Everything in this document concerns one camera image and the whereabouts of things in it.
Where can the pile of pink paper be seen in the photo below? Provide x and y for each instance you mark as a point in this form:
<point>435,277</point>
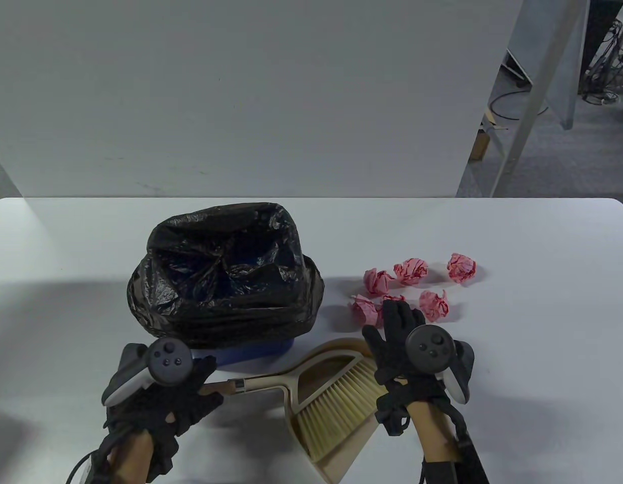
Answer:
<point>412,270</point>

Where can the white partition board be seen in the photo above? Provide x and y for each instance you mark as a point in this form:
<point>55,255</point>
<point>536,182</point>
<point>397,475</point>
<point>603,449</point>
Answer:
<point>240,101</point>

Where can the person's right hand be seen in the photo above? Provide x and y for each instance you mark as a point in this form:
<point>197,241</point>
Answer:
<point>392,348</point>

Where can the black plastic trash bag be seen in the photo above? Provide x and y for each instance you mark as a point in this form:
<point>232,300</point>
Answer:
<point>230,317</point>

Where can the grey board panel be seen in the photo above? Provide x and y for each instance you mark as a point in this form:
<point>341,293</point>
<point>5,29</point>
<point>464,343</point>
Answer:
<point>568,91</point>

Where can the white table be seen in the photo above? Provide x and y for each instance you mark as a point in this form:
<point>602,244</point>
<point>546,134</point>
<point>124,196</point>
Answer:
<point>543,242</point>

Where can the person's right forearm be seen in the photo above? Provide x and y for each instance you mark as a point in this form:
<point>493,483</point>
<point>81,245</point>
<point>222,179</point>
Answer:
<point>435,433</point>

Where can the beige plastic dustpan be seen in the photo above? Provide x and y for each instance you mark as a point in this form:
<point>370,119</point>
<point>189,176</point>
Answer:
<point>336,466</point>

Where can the tan wooden block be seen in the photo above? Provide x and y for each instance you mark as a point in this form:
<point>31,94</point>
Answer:
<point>478,146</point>

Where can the person's left hand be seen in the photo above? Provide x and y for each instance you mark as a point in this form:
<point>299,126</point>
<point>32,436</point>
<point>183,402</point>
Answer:
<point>160,408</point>

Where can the dark grey tracking controller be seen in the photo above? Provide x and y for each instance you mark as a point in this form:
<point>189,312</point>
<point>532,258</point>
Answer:
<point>167,360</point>
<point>430,348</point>

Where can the grey metal stand leg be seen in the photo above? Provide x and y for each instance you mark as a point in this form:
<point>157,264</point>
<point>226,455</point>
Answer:
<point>534,101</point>

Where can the blue recycling bin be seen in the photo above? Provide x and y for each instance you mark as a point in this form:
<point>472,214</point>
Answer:
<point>250,353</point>

